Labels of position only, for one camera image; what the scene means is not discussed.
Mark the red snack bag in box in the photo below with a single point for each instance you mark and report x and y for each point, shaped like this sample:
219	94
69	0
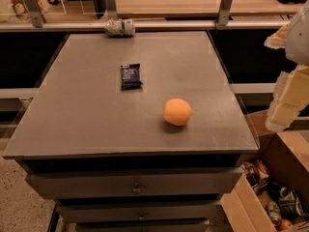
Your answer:
256	174

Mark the silver can in box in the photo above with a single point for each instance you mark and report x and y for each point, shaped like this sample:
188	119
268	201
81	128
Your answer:
274	213

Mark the orange fruit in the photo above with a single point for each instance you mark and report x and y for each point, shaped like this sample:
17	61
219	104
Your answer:
177	112

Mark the green can in box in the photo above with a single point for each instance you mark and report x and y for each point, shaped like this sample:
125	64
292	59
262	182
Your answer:
289	204

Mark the cardboard box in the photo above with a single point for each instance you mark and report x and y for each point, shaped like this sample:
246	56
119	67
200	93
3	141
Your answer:
286	156

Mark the dark blue snack packet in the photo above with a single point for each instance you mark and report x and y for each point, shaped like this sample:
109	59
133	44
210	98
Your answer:
131	76

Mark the wooden desk behind railing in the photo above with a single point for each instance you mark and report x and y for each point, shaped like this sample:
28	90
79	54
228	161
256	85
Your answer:
201	8

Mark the metal railing with posts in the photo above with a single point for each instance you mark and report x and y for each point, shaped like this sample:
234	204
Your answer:
74	16

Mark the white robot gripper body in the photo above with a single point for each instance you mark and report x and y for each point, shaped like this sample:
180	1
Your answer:
298	41

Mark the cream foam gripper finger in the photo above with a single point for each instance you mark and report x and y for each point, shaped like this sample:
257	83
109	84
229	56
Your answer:
290	97
278	39

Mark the colourful bag top left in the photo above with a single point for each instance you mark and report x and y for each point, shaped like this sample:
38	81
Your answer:
13	11

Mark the grey drawer cabinet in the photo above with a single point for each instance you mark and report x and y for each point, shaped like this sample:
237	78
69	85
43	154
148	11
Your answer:
106	155

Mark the red apple in box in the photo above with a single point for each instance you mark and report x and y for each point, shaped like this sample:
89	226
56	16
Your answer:
285	225

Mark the white green soda can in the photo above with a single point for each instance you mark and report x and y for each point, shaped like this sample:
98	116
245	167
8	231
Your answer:
119	27

